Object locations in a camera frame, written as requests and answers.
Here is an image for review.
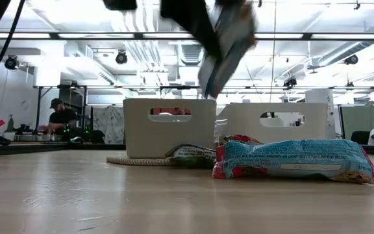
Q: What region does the orange green granola bar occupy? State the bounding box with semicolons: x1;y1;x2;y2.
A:
164;144;218;169

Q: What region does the white ceiling pipe bundle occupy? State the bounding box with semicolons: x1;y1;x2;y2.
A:
110;9;172;86

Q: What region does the black ceiling spotlight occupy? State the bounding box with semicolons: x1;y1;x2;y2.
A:
4;55;19;71
115;50;129;66
283;76;298;89
343;53;359;66

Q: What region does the pale grey plastic bin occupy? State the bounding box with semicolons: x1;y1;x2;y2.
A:
123;98;217;159

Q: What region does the white patterned draped cloth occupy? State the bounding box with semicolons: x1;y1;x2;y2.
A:
92;105;125;144

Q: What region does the black background chair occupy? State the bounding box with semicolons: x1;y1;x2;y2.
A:
88;129;106;145

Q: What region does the white plastic bin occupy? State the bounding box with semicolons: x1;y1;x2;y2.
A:
217;102;329;144

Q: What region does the office partition panel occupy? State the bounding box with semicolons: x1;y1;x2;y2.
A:
338;104;374;141

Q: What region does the black office chair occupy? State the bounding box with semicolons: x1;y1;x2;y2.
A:
350;130;371;146

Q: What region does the thin hanging cable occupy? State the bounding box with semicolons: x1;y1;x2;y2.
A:
269;0;277;98

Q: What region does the black rail with light strips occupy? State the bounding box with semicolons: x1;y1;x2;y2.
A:
0;31;374;41

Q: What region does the white rectangular air duct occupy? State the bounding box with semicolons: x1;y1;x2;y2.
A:
62;44;136;98

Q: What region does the grey ceiling duct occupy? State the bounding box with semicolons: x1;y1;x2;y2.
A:
306;14;374;71

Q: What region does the round woven rope mat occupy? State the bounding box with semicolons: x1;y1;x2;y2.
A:
106;155;178;167

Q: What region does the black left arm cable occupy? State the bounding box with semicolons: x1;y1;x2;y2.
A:
0;0;26;98

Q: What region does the black aluminium table frame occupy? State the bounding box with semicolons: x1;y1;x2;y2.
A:
0;142;374;157

